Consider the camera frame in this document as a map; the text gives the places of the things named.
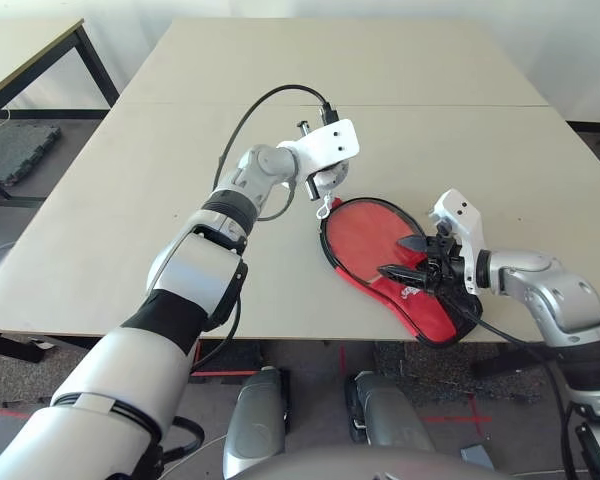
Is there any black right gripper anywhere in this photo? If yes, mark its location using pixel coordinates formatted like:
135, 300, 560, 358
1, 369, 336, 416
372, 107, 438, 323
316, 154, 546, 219
377, 232, 469, 301

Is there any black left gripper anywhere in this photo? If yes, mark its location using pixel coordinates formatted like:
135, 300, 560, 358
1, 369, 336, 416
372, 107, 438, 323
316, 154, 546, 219
297, 120, 352, 202

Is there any red black paddle case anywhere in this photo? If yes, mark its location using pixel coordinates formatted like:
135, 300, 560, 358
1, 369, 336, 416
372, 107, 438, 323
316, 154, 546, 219
319, 196, 483, 350

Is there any grey robot right leg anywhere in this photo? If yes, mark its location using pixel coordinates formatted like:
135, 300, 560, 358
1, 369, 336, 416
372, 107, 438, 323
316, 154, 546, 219
347, 370, 436, 451

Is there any grey robot leg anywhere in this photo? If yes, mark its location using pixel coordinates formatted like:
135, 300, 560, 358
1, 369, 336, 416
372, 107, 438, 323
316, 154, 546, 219
347, 370, 436, 451
223, 367, 294, 479

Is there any small grey box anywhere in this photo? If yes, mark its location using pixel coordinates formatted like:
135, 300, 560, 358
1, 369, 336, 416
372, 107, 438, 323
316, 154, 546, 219
459, 444, 494, 469

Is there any grey robot torso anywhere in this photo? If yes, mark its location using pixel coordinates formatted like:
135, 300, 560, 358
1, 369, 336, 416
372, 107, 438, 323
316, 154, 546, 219
219, 444, 496, 480

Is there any grey robot left leg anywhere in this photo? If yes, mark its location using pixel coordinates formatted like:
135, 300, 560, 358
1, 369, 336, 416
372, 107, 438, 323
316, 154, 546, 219
223, 367, 294, 479

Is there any black foam floor mat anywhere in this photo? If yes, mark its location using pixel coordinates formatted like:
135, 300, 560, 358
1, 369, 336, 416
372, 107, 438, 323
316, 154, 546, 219
0, 122, 63, 189

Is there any black framed side table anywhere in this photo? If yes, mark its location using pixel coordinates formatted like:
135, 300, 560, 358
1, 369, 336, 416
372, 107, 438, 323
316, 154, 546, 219
0, 18, 120, 201

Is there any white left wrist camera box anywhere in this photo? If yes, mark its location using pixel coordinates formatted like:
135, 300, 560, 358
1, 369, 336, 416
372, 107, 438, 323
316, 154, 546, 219
277, 118, 361, 201

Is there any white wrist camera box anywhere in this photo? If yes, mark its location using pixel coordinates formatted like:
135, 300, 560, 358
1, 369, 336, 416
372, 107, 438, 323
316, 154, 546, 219
277, 118, 361, 201
428, 188, 484, 294

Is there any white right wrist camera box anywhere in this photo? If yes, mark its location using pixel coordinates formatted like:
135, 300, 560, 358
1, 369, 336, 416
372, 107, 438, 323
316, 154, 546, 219
428, 188, 484, 294

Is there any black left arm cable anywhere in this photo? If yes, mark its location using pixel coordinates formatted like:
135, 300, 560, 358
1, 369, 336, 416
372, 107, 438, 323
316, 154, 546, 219
152, 83, 340, 471

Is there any thin white cable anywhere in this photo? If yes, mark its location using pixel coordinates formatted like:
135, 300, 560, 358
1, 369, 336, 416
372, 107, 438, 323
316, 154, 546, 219
162, 437, 229, 476

